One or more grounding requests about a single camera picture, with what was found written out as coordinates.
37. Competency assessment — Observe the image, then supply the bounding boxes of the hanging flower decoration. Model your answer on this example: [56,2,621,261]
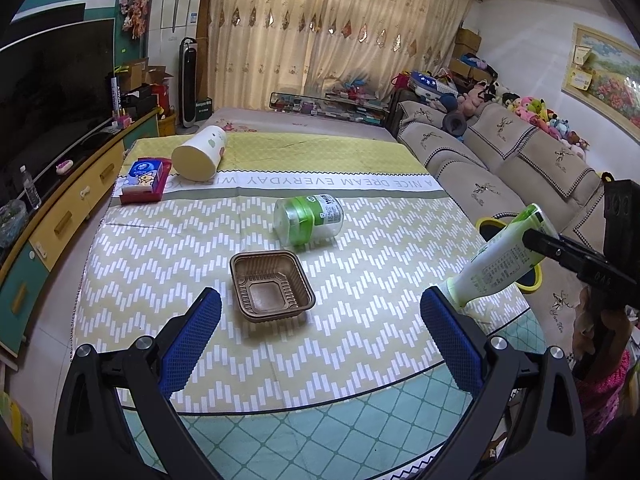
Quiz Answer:
[119,0,152,38]

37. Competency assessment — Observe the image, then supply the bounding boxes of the brown plastic tray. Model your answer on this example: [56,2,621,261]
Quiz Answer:
[229,250,317,323]

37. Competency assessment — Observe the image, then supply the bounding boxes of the stacked cardboard boxes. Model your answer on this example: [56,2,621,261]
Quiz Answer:
[447,27,483,81]

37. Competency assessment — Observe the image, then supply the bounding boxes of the clear jar green label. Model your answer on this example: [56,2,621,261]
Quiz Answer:
[273,194,345,248]

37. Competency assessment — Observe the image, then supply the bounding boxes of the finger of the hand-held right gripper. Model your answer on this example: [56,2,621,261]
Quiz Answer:
[522,229,608,286]

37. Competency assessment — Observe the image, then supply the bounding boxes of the grey tower fan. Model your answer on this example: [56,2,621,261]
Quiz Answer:
[179,36,200,128]

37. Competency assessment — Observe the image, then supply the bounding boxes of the blue tissue pack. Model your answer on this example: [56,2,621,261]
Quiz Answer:
[121,157,171,193]

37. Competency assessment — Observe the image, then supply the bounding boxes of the zigzag patterned tablecloth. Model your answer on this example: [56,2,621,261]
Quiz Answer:
[72,130,533,480]

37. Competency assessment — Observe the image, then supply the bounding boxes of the beige curtain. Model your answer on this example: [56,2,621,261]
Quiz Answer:
[200,0,473,111]

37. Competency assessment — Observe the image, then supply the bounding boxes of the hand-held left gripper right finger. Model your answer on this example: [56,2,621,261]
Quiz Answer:
[420,285,588,480]

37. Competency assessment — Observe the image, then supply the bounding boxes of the white standing air conditioner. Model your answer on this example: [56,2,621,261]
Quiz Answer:
[147,0,206,106]

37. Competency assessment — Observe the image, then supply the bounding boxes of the red tray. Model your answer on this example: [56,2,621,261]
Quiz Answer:
[119,157,173,204]

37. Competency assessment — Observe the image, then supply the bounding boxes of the white green squeeze bottle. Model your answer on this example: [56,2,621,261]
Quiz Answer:
[446,203,561,308]

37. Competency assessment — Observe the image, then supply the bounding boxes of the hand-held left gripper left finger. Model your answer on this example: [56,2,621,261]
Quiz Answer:
[52,287,223,480]

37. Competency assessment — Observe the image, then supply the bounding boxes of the beige sofa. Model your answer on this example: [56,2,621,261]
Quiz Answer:
[387,100,608,261]

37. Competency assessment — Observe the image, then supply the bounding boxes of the yellow green television cabinet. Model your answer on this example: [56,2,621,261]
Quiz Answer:
[0,110,176,361]

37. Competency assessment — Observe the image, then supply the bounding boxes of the clear water bottle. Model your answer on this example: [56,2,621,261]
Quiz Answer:
[19,165,42,211]

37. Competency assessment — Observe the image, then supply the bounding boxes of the blue white bag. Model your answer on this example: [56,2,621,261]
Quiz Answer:
[407,71,458,103]

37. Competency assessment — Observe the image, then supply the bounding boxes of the row of plush toys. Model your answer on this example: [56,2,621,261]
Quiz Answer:
[462,80,591,153]

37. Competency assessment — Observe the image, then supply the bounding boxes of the glass bowl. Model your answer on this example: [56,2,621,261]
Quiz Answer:
[0,199,26,248]

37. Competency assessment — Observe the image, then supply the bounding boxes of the floral floor mat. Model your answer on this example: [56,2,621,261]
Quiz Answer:
[200,105,396,141]

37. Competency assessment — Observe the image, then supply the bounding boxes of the black television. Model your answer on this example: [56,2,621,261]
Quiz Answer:
[0,17,118,181]

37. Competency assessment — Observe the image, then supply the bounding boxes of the person's right hand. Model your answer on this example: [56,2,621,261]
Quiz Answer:
[575,287,636,361]

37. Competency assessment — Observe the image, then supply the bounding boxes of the framed flower painting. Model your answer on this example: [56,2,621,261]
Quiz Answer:
[560,22,640,128]

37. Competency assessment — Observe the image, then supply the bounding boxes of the open cardboard boxes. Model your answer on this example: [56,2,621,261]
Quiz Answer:
[120,57,173,98]

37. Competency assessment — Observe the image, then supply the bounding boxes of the low rack of books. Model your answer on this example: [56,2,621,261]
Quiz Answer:
[270,90,393,126]

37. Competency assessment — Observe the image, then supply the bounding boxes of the white paper cup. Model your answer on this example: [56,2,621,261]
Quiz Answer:
[171,125,228,181]

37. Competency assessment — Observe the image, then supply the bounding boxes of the person's right forearm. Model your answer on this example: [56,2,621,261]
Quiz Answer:
[575,350,640,436]

